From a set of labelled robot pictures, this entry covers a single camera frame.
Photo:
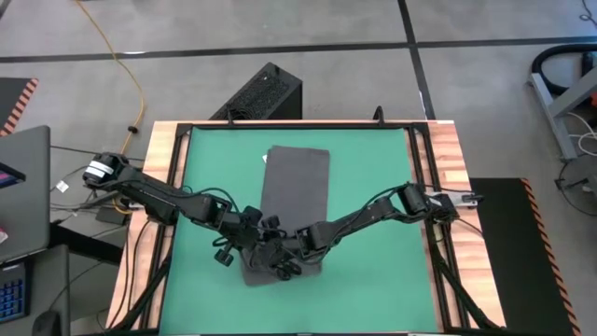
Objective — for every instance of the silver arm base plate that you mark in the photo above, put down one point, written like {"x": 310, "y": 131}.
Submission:
{"x": 466, "y": 198}

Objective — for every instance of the black screen device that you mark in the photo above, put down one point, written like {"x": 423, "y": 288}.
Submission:
{"x": 9, "y": 177}

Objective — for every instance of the black computer mouse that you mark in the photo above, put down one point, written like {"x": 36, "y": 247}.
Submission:
{"x": 46, "y": 324}

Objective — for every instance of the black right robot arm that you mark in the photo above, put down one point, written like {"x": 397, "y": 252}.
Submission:
{"x": 359, "y": 219}

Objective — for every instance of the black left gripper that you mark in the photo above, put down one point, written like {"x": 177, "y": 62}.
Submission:
{"x": 256, "y": 235}

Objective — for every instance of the black mat orange striped edge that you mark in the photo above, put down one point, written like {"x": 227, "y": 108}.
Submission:
{"x": 11, "y": 100}
{"x": 513, "y": 261}

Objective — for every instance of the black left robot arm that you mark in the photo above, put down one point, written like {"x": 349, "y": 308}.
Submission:
{"x": 154, "y": 193}

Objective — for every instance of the black frame clamp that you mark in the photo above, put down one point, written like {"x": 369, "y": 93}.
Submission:
{"x": 379, "y": 116}
{"x": 230, "y": 119}

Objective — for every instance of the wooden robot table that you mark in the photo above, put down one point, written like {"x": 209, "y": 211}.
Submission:
{"x": 161, "y": 137}

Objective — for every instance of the green table mat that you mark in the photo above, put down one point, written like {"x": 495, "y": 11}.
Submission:
{"x": 373, "y": 280}

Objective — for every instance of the grey metal stand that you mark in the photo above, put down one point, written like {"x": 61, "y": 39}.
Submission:
{"x": 552, "y": 116}

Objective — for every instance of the dark grey desk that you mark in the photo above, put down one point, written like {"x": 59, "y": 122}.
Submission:
{"x": 51, "y": 289}

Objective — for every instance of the black power adapter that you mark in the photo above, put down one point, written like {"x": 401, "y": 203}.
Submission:
{"x": 111, "y": 215}

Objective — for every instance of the grey closed laptop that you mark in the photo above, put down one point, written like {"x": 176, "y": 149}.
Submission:
{"x": 32, "y": 210}

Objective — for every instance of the black metal table frame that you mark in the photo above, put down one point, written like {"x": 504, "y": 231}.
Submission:
{"x": 326, "y": 125}

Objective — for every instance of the grey woven towel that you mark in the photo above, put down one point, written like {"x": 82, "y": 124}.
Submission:
{"x": 294, "y": 186}

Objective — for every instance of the backlit black keyboard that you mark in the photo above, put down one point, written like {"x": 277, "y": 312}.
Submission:
{"x": 11, "y": 294}

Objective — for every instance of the black computer tower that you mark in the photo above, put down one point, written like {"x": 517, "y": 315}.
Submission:
{"x": 266, "y": 93}

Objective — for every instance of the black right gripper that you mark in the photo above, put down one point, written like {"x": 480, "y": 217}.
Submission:
{"x": 294, "y": 245}

